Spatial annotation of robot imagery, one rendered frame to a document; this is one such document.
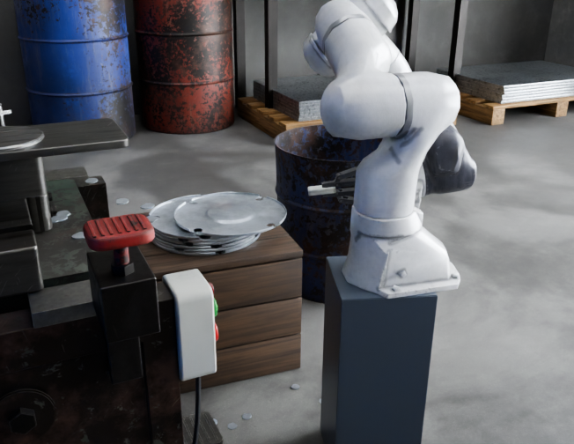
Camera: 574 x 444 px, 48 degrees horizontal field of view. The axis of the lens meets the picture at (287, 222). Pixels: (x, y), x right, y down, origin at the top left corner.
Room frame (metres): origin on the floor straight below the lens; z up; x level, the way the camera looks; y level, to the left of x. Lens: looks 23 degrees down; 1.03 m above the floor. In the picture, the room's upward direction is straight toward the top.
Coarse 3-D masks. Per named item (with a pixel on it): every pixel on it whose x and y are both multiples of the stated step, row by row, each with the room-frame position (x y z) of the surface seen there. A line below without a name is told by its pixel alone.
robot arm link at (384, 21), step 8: (352, 0) 1.40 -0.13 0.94; (360, 0) 1.38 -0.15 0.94; (368, 0) 1.37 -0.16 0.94; (376, 0) 1.37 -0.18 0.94; (384, 0) 1.37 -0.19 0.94; (392, 0) 1.39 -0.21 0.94; (360, 8) 1.37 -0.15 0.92; (368, 8) 1.37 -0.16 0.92; (376, 8) 1.37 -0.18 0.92; (384, 8) 1.37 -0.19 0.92; (392, 8) 1.38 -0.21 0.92; (368, 16) 1.36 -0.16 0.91; (376, 16) 1.37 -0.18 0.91; (384, 16) 1.37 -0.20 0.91; (392, 16) 1.38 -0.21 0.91; (376, 24) 1.37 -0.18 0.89; (384, 24) 1.37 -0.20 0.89; (392, 24) 1.39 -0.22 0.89; (384, 32) 1.39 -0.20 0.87; (392, 48) 1.48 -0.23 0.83; (392, 56) 1.47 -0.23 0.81
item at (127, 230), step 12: (120, 216) 0.65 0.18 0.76; (132, 216) 0.65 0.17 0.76; (144, 216) 0.66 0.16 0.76; (84, 228) 0.62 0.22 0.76; (96, 228) 0.62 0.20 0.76; (108, 228) 0.62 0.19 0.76; (120, 228) 0.62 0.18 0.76; (132, 228) 0.62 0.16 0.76; (144, 228) 0.62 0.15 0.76; (96, 240) 0.59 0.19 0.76; (108, 240) 0.60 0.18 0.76; (120, 240) 0.60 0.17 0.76; (132, 240) 0.60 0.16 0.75; (144, 240) 0.61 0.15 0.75; (120, 252) 0.62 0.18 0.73; (120, 264) 0.62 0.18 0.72
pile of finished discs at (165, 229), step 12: (168, 204) 1.61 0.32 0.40; (192, 204) 1.61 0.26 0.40; (156, 216) 1.53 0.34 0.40; (168, 216) 1.53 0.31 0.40; (156, 228) 1.43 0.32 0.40; (168, 228) 1.45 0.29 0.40; (180, 228) 1.45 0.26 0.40; (156, 240) 1.44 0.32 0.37; (168, 240) 1.41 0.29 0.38; (180, 240) 1.39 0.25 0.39; (192, 240) 1.39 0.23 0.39; (204, 240) 1.39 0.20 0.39; (216, 240) 1.39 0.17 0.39; (228, 240) 1.41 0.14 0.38; (240, 240) 1.43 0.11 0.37; (252, 240) 1.46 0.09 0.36; (180, 252) 1.39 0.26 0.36; (192, 252) 1.39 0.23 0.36; (204, 252) 1.39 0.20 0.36; (228, 252) 1.41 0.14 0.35
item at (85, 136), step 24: (96, 120) 1.00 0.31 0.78; (0, 144) 0.84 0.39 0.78; (24, 144) 0.85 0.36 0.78; (48, 144) 0.86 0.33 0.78; (72, 144) 0.86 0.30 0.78; (96, 144) 0.87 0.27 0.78; (120, 144) 0.89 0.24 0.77; (0, 168) 0.84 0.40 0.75; (24, 168) 0.85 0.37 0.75; (0, 192) 0.84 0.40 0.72; (24, 192) 0.85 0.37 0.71; (48, 192) 0.93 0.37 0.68; (48, 216) 0.86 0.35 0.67
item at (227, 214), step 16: (224, 192) 1.67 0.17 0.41; (240, 192) 1.67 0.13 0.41; (176, 208) 1.55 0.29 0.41; (192, 208) 1.56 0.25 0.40; (208, 208) 1.56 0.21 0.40; (224, 208) 1.55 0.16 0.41; (240, 208) 1.55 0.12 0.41; (256, 208) 1.57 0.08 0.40; (272, 208) 1.57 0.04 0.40; (192, 224) 1.46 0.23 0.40; (208, 224) 1.46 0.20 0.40; (224, 224) 1.46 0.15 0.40; (240, 224) 1.46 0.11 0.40; (256, 224) 1.46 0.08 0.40
